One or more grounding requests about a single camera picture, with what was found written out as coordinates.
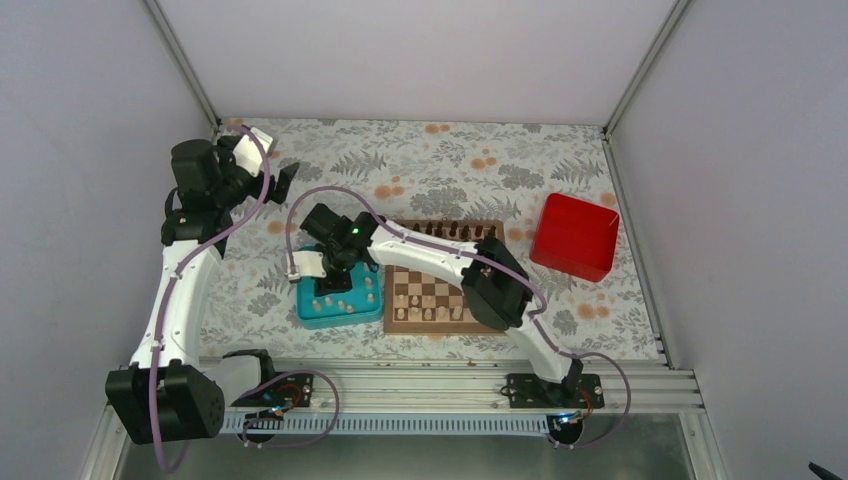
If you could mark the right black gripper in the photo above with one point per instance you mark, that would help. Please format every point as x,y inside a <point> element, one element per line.
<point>343,283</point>

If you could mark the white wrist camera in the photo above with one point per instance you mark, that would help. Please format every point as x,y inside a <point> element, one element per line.
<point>305,264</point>
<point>247,155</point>

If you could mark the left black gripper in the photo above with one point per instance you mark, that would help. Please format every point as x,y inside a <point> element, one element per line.
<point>278,194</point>

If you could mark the floral patterned table mat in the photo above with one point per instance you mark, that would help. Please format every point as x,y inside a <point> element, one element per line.
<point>409,170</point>

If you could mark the red plastic bin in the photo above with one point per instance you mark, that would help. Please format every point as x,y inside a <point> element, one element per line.
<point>576,237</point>

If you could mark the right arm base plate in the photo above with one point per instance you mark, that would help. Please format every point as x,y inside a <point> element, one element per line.
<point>527,391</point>

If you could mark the wooden chessboard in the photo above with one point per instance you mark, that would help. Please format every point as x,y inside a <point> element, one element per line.
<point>415,291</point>

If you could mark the teal plastic tray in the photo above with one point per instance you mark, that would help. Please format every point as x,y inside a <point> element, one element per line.
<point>363,304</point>

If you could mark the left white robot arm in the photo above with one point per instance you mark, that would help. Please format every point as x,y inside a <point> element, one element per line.
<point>163,393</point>

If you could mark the aluminium frame post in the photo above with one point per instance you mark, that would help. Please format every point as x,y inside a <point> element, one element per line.
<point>675,15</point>
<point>178,54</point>

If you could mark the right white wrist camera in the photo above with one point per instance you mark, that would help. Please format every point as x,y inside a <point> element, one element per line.
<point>305,264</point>

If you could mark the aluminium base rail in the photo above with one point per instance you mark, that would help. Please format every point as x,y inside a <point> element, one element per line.
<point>452,399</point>

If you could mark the aluminium frame post right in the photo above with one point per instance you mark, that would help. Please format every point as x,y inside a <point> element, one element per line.
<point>675,15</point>

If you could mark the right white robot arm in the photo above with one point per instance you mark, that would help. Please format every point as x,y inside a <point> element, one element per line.
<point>497,289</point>

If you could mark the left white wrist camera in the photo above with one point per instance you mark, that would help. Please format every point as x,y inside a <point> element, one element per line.
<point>247,155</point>

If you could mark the aluminium frame post left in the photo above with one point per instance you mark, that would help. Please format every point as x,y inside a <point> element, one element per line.
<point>178,54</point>

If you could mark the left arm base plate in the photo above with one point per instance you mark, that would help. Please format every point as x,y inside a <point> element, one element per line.
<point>285,391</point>

